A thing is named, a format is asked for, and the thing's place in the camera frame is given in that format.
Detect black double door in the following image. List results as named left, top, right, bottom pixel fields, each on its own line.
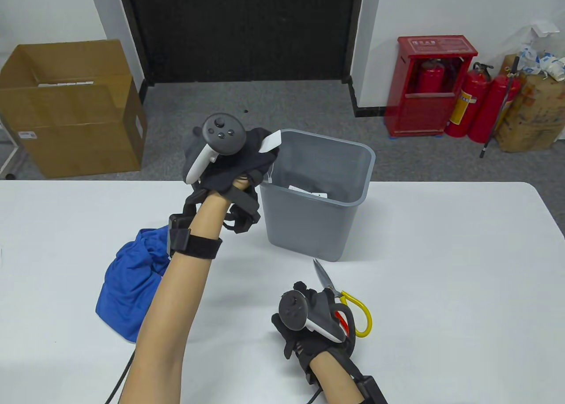
left=116, top=0, right=366, bottom=86

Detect large brown cardboard box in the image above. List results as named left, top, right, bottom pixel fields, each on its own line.
left=0, top=39, right=148, bottom=179

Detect red fire extinguisher cabinet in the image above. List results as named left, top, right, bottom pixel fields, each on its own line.
left=383, top=35, right=478, bottom=138

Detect grey and white controller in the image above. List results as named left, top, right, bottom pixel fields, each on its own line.
left=185, top=113, right=246, bottom=185
left=278, top=289, right=356, bottom=352

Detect person's right hand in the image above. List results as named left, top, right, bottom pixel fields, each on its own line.
left=271, top=281, right=358, bottom=371

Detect red and yellow handled scissors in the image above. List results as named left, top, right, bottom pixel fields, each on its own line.
left=313, top=258, right=373, bottom=338

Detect person's right forearm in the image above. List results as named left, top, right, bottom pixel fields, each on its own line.
left=309, top=351, right=360, bottom=404

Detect crumpled white plastic bags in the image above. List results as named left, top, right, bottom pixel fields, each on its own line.
left=516, top=42, right=565, bottom=82

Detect white paper tags in bin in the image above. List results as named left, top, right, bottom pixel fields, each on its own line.
left=288, top=184, right=328, bottom=198

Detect grey plastic trash bin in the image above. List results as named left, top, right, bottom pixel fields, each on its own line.
left=256, top=129, right=376, bottom=262

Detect white clothing tag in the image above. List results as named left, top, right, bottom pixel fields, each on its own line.
left=257, top=130, right=283, bottom=184

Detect black wrist camera strap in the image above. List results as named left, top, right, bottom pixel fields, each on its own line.
left=353, top=376, right=388, bottom=404
left=167, top=214, right=223, bottom=260

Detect blue clothing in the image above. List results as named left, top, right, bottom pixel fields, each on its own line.
left=95, top=228, right=173, bottom=344

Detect printed brown cardboard box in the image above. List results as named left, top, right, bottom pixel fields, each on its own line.
left=494, top=55, right=565, bottom=153

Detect red fire extinguisher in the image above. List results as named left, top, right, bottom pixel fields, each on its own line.
left=417, top=58, right=445, bottom=94
left=468, top=67, right=521, bottom=143
left=445, top=62, right=493, bottom=138

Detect person's left forearm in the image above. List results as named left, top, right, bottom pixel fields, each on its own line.
left=121, top=188, right=234, bottom=404

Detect person's left hand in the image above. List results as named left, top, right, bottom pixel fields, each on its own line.
left=183, top=128, right=284, bottom=235

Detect black rod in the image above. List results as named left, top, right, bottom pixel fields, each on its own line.
left=480, top=56, right=520, bottom=158

